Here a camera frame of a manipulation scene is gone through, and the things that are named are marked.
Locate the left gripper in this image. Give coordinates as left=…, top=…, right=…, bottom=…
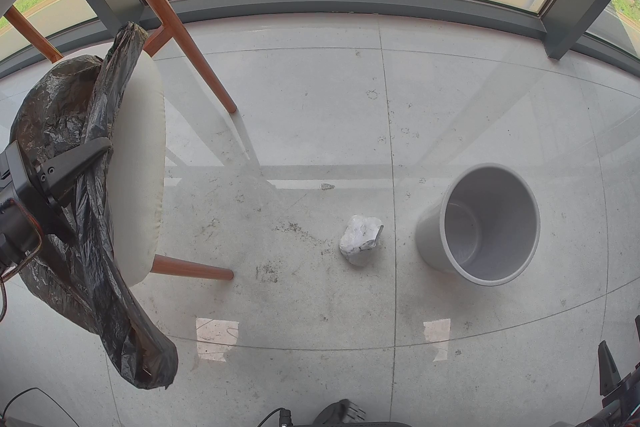
left=0, top=138, right=112, bottom=268

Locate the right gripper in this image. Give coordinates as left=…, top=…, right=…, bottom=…
left=598, top=315, right=640, bottom=416

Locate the black plastic bag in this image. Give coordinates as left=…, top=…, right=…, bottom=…
left=10, top=21, right=179, bottom=390

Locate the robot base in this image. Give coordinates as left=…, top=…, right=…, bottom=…
left=311, top=399, right=412, bottom=427

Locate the white trash bin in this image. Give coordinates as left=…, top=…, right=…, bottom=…
left=416, top=163, right=542, bottom=287

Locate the white cushioned wooden chair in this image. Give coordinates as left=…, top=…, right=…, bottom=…
left=0, top=0, right=237, bottom=288

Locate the crumpled white paper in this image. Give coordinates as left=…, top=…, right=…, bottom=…
left=339, top=215, right=385, bottom=267

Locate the black cable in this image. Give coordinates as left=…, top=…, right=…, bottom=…
left=0, top=387, right=76, bottom=427
left=257, top=407, right=293, bottom=427

